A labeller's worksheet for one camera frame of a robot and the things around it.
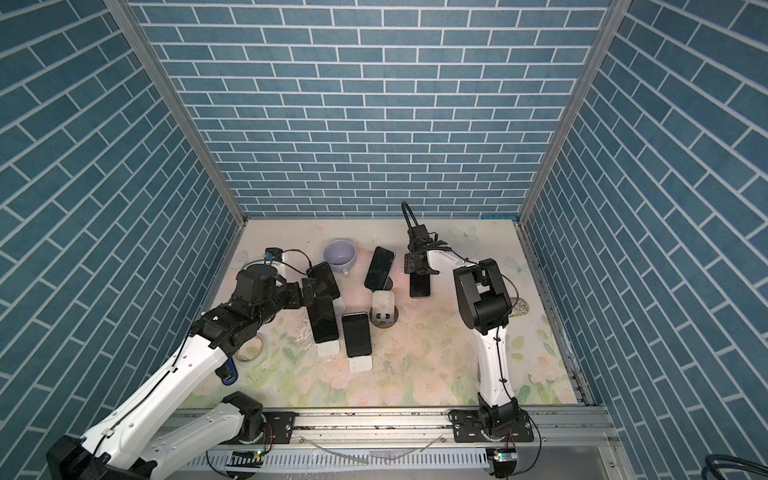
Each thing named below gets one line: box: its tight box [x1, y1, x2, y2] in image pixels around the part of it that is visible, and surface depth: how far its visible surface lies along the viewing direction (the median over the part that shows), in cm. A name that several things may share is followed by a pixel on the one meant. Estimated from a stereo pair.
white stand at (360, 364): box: [348, 356, 373, 373], surface depth 84 cm
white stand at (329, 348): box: [314, 340, 340, 357], surface depth 88 cm
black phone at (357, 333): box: [342, 311, 372, 357], surface depth 80 cm
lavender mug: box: [323, 239, 357, 278], surface depth 105 cm
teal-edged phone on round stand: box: [364, 246, 395, 292], surface depth 97 cm
